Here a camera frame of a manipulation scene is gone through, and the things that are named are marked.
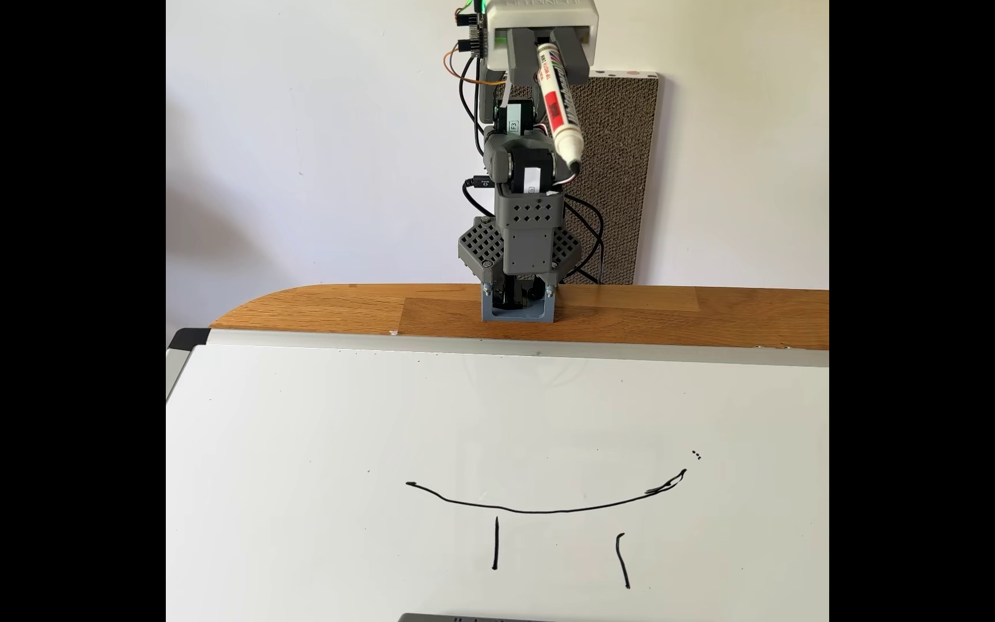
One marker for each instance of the grey marker holder block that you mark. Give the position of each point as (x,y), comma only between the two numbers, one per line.
(428,618)

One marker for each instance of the brown corrugated cardboard panel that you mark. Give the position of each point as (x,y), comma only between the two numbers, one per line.
(618,173)

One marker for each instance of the white whiteboard marker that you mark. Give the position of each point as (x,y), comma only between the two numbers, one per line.
(560,108)

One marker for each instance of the purple circuit board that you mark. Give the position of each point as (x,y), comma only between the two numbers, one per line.
(467,43)

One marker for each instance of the white whiteboard with aluminium frame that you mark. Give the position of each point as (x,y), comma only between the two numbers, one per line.
(290,475)

